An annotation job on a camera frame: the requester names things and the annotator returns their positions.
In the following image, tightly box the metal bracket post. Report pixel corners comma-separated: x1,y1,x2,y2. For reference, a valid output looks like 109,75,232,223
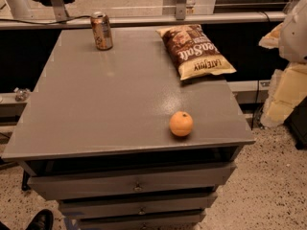
176,0,187,20

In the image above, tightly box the bottom grey drawer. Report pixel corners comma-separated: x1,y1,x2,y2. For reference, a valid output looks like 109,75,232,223
78,210,205,230

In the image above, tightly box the black cable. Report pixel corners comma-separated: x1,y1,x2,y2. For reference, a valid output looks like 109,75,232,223
0,14,92,26

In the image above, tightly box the brown chip bag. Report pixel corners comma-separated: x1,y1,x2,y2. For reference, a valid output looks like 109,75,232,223
156,24,236,81

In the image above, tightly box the black shoe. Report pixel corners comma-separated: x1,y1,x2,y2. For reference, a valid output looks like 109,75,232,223
26,209,54,230

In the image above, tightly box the orange soda can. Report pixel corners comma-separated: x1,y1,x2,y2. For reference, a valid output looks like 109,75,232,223
90,11,113,51

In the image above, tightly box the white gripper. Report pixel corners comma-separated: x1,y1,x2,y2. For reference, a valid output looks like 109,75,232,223
258,0,307,127

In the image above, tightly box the crumpled foil object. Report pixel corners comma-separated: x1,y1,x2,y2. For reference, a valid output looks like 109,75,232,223
13,87,31,102

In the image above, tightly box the middle grey drawer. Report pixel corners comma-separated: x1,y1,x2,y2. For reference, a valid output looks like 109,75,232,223
59,192,217,219

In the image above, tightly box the grey drawer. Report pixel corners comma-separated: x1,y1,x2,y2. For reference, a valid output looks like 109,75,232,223
59,192,217,219
28,162,236,200
78,210,205,230

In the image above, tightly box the grey drawer cabinet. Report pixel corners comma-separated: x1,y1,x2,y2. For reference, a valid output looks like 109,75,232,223
1,26,256,230

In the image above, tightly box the grey metal rail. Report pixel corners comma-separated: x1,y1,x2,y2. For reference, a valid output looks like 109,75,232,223
0,11,286,30

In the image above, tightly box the top grey drawer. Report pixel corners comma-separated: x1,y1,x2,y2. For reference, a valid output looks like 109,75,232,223
28,162,236,200

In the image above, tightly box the orange fruit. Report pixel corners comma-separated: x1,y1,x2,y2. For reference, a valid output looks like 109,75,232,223
169,111,194,137

